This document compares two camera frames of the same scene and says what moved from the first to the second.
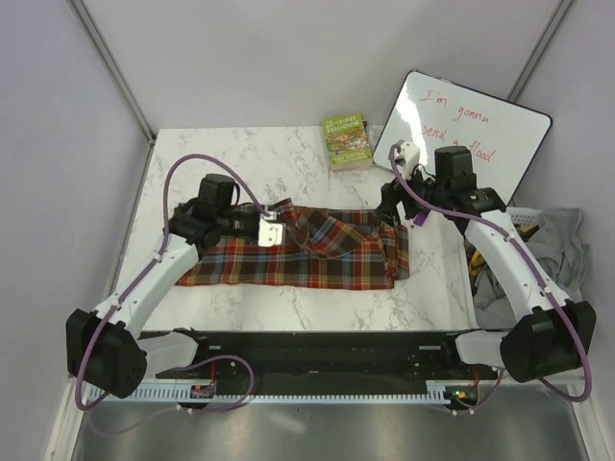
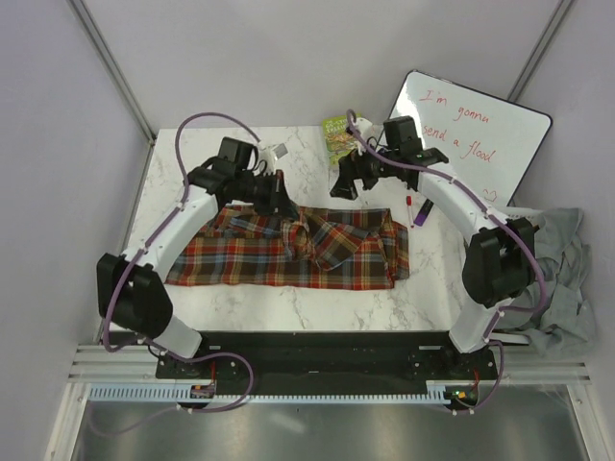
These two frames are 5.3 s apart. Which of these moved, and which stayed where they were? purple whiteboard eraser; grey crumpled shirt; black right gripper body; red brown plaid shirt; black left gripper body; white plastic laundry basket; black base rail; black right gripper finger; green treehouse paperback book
Moved: black left gripper body; black right gripper body; black right gripper finger
Stayed: black base rail; red brown plaid shirt; grey crumpled shirt; green treehouse paperback book; white plastic laundry basket; purple whiteboard eraser
